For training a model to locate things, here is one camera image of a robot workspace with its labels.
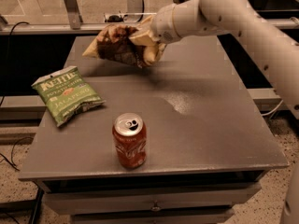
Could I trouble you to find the metal drawer knob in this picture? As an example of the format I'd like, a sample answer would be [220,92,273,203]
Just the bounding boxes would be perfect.
[150,203,162,212]

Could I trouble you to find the brown salt chip bag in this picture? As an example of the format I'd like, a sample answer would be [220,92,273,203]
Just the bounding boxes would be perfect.
[82,24,143,68]

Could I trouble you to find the red cola can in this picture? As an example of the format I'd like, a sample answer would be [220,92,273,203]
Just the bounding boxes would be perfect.
[112,113,147,169]

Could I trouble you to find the white cable on right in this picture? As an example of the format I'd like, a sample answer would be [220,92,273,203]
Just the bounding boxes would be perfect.
[261,99,285,118]

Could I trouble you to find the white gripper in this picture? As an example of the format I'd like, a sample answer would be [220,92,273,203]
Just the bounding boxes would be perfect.
[129,0,207,67]

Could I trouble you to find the grey drawer cabinet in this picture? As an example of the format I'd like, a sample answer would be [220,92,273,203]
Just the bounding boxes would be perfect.
[20,37,287,224]

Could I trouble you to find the black cable on left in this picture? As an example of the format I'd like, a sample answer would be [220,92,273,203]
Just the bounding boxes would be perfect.
[0,21,36,173]

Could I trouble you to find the green jalapeno chip bag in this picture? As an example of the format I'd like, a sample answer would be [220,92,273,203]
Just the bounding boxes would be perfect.
[32,66,105,127]

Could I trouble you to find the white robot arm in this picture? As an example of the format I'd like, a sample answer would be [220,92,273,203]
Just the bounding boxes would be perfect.
[130,0,299,119]

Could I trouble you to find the metal railing frame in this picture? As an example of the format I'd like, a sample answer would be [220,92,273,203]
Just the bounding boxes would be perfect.
[0,0,299,36]

